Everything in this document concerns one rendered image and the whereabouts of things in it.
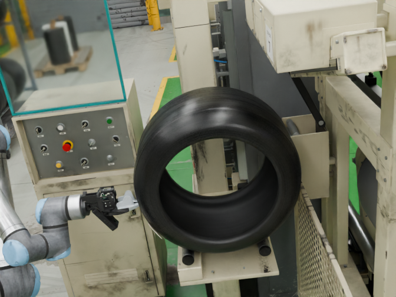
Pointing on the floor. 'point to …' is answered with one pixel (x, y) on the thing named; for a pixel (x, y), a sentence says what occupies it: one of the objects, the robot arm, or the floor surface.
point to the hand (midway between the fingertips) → (139, 204)
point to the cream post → (197, 68)
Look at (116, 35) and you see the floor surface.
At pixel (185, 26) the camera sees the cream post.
